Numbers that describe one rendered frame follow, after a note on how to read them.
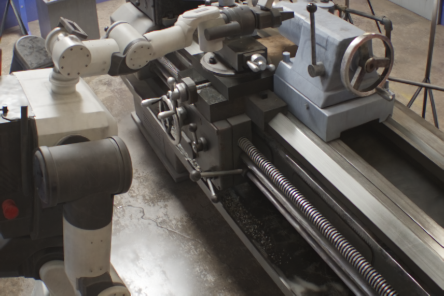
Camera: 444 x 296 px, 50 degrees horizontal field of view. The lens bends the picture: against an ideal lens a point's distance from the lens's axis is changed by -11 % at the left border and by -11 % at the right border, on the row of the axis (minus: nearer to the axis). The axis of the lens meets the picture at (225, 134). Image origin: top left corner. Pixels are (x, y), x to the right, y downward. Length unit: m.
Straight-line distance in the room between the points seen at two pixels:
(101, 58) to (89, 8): 3.36
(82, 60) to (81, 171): 0.23
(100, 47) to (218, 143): 0.76
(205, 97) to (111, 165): 1.10
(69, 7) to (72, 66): 3.61
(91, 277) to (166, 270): 1.50
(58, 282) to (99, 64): 0.53
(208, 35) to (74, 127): 0.59
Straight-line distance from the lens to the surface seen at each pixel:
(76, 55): 0.93
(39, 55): 1.16
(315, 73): 1.67
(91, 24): 4.65
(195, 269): 2.41
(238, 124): 1.86
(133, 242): 2.58
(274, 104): 1.82
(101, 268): 0.94
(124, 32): 1.30
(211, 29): 1.39
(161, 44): 1.34
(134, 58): 1.27
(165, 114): 1.94
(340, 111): 1.68
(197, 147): 1.97
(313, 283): 1.82
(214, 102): 1.84
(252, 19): 1.47
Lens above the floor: 1.80
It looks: 33 degrees down
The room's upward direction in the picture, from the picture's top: 3 degrees counter-clockwise
